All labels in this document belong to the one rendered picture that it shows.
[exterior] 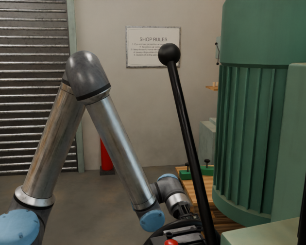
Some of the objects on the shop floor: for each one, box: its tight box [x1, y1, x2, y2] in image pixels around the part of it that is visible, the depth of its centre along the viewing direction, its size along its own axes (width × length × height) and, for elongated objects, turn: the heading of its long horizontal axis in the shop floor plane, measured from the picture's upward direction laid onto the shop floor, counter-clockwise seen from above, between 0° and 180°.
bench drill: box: [198, 36, 221, 166], centre depth 282 cm, size 48×62×158 cm
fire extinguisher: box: [100, 138, 115, 175], centre depth 339 cm, size 18×19×60 cm
